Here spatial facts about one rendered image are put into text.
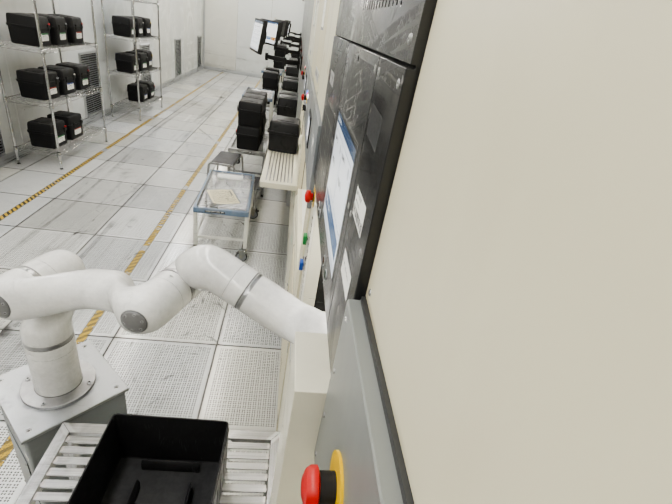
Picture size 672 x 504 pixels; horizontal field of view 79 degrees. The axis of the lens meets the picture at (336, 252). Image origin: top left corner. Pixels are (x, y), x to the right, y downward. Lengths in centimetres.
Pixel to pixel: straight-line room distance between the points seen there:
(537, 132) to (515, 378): 10
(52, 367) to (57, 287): 31
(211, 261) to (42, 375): 71
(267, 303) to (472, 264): 65
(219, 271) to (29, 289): 50
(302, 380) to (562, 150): 47
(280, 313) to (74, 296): 52
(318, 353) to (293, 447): 14
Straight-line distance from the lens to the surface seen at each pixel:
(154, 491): 124
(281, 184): 294
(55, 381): 144
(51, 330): 133
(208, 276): 87
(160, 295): 96
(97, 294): 109
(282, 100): 479
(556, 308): 17
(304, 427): 62
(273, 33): 562
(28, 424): 145
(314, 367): 60
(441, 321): 26
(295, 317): 84
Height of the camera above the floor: 182
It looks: 28 degrees down
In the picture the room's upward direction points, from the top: 11 degrees clockwise
